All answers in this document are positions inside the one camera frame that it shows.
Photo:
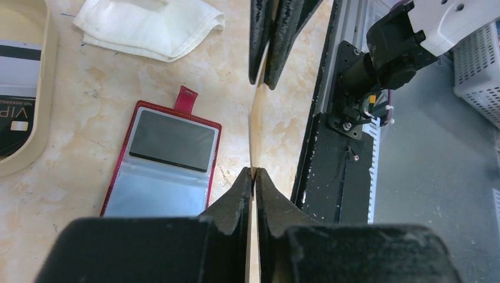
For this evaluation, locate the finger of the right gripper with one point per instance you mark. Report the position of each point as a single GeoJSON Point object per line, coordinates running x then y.
{"type": "Point", "coordinates": [290, 18]}

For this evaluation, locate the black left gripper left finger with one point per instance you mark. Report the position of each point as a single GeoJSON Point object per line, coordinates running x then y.
{"type": "Point", "coordinates": [210, 247]}

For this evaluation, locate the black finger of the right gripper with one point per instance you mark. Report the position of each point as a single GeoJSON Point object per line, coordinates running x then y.
{"type": "Point", "coordinates": [261, 12]}

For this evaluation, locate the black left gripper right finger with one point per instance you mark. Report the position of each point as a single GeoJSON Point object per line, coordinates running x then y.
{"type": "Point", "coordinates": [293, 247]}

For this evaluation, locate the red leather card holder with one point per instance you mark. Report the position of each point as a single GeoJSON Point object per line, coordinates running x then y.
{"type": "Point", "coordinates": [166, 164]}

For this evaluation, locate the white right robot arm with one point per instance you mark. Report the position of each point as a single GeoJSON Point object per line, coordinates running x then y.
{"type": "Point", "coordinates": [397, 177]}

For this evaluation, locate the black silver-striped VIP card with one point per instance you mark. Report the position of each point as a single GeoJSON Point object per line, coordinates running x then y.
{"type": "Point", "coordinates": [20, 68]}

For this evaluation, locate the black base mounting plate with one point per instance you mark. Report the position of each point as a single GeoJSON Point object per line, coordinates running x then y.
{"type": "Point", "coordinates": [332, 183]}

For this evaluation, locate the white cloth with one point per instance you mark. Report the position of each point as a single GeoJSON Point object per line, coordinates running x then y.
{"type": "Point", "coordinates": [161, 30]}

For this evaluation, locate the white plastic basket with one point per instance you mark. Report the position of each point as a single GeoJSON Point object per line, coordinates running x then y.
{"type": "Point", "coordinates": [476, 70]}

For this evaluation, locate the beige plastic tray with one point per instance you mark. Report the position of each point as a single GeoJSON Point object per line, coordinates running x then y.
{"type": "Point", "coordinates": [29, 43]}

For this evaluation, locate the aluminium frame rail right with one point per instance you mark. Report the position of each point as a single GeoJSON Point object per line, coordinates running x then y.
{"type": "Point", "coordinates": [349, 21]}

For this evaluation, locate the white slotted cable duct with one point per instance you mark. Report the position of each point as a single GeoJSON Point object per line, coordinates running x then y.
{"type": "Point", "coordinates": [373, 129]}

